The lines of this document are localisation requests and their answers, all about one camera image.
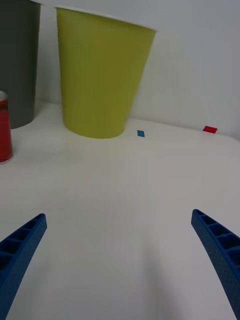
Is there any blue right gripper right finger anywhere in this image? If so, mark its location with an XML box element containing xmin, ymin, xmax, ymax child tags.
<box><xmin>191</xmin><ymin>208</ymin><xmax>240</xmax><ymax>320</ymax></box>

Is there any red drink can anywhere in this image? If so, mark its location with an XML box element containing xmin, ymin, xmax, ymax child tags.
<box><xmin>0</xmin><ymin>90</ymin><xmax>15</xmax><ymax>165</ymax></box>

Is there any grey plastic waste bin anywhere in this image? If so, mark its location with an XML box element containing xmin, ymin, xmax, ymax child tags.
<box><xmin>0</xmin><ymin>0</ymin><xmax>42</xmax><ymax>130</ymax></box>

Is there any yellow-green plastic waste bin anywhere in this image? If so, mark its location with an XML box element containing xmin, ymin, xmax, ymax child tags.
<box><xmin>54</xmin><ymin>6</ymin><xmax>158</xmax><ymax>140</ymax></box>

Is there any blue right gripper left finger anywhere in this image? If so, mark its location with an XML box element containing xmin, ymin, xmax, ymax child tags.
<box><xmin>0</xmin><ymin>213</ymin><xmax>48</xmax><ymax>320</ymax></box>

